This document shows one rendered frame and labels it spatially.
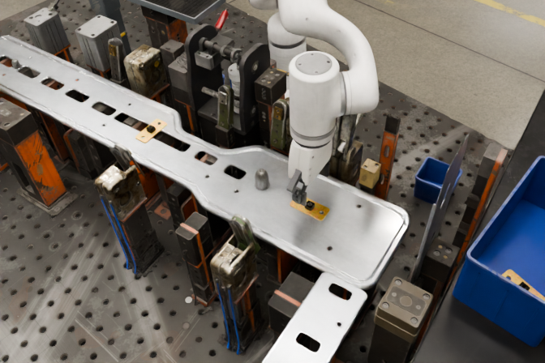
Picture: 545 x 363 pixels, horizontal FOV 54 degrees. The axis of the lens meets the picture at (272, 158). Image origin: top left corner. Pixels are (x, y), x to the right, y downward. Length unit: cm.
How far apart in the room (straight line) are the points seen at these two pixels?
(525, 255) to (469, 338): 22
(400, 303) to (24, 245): 107
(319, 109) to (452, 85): 230
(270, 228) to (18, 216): 85
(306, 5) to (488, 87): 234
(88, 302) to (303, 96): 85
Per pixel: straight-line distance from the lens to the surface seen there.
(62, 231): 165
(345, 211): 118
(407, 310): 100
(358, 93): 92
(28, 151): 157
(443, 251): 106
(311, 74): 88
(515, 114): 310
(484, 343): 104
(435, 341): 102
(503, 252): 115
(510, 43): 362
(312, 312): 105
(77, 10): 258
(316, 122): 94
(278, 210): 118
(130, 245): 142
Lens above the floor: 193
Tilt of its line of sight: 47 degrees down
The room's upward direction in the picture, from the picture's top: 3 degrees counter-clockwise
